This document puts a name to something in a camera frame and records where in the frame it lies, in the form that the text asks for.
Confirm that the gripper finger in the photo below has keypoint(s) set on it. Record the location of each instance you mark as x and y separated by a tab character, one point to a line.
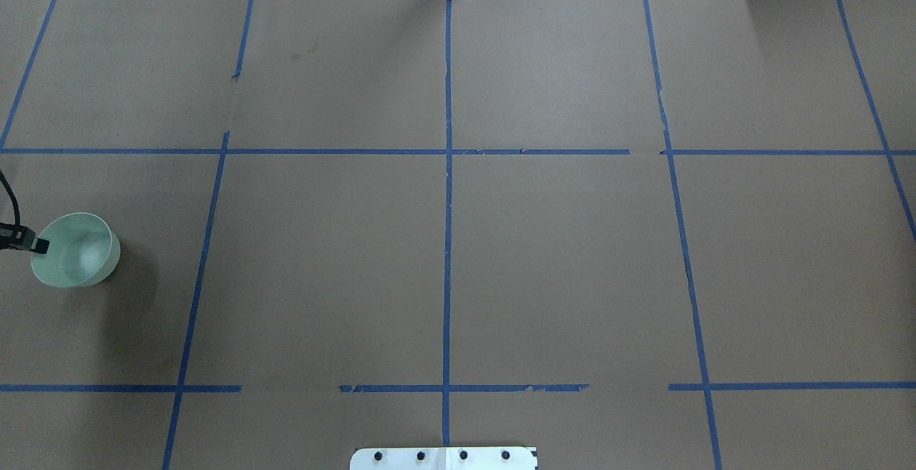
38	246

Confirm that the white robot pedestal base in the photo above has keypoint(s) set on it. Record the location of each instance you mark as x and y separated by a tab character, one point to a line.
473	457

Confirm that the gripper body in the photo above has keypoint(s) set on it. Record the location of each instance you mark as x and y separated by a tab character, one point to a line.
21	237

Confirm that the green ceramic bowl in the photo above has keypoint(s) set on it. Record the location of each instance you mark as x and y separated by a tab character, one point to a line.
82	250

